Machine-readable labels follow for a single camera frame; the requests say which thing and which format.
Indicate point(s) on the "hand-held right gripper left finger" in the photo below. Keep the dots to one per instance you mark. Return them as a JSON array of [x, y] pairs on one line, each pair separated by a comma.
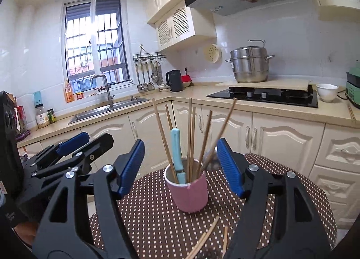
[[132, 166]]

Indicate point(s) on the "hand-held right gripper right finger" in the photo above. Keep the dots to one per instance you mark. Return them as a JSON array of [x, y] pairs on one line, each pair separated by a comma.
[[229, 166]]

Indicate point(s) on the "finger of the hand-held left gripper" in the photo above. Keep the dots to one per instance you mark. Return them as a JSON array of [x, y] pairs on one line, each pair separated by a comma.
[[73, 142], [101, 145]]

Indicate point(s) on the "pink cup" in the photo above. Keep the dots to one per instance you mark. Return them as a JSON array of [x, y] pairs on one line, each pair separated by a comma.
[[188, 194]]

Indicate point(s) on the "bunch of wooden chopsticks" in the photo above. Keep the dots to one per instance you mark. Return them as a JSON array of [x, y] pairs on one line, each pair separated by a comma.
[[190, 135]]

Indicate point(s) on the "single wooden chopstick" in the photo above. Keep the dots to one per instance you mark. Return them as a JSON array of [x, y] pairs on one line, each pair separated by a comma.
[[225, 240]]

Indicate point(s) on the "person's left forearm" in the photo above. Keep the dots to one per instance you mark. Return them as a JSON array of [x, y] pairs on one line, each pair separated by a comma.
[[25, 232]]

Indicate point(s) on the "purple cloth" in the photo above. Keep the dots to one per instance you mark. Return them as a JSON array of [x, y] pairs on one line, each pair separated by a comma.
[[24, 135]]

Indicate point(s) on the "red storage container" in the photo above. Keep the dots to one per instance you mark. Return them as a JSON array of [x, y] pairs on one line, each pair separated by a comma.
[[21, 118]]

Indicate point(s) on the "small green bottle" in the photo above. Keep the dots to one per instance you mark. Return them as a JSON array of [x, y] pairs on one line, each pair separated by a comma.
[[51, 117]]

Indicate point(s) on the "steel kitchen sink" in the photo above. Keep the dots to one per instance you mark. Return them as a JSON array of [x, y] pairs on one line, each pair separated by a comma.
[[92, 112]]

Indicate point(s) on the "labelled glass jar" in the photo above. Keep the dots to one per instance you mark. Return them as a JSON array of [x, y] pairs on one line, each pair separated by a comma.
[[42, 118]]

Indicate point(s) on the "small red jar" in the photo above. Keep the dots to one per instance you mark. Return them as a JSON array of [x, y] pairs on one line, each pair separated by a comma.
[[80, 95]]

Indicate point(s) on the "steel kitchen faucet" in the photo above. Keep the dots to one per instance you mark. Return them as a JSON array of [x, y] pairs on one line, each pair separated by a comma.
[[109, 98]]

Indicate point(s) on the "orange dish soap bottle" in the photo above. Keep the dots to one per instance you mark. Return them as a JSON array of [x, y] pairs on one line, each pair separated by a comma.
[[69, 94]]

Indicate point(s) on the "cream lower kitchen cabinets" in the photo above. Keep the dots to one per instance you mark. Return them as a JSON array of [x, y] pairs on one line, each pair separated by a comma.
[[281, 140]]

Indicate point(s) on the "black gas hob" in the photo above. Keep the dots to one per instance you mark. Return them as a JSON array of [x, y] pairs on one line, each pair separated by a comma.
[[225, 97]]

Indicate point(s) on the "steel ladle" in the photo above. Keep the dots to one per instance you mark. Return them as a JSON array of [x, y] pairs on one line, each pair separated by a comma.
[[139, 86]]

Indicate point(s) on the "steel slotted turner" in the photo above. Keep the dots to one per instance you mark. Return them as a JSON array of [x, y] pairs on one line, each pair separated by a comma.
[[144, 86]]

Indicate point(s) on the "steel spatula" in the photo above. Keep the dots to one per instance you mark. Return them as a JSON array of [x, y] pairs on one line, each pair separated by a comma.
[[151, 86]]

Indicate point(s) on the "small shallow bowl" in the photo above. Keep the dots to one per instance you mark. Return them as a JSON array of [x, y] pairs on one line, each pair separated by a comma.
[[163, 88]]

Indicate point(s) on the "steel hanging spoon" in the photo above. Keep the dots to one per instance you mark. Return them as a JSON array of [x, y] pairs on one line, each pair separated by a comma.
[[153, 76]]

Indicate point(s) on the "steel skimmer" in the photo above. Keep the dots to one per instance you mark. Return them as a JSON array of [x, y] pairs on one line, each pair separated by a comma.
[[159, 80]]

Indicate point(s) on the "barred kitchen window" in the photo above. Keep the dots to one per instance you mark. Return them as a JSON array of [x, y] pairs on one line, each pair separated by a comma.
[[81, 50]]

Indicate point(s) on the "black electric kettle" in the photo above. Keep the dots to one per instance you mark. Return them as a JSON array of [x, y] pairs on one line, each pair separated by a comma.
[[175, 81]]

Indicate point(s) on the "steel steamer pot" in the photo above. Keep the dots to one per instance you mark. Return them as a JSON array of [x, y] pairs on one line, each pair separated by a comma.
[[250, 67]]

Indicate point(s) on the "metal tongs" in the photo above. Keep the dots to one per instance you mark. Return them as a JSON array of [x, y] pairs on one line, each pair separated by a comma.
[[140, 50]]

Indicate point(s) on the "white bowl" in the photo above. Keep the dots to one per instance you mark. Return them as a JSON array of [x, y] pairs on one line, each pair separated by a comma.
[[327, 93]]

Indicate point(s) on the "light wooden chopsticks pair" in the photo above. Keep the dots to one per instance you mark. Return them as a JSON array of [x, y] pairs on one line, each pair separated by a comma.
[[351, 112]]

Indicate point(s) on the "small cream lattice cabinet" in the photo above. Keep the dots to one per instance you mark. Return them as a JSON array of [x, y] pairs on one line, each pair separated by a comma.
[[180, 24]]

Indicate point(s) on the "green electric cooker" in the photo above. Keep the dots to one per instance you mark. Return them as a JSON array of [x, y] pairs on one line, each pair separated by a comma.
[[354, 90]]

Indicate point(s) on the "metal wall utensil rack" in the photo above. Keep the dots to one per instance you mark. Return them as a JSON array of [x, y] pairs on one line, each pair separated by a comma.
[[149, 56]]

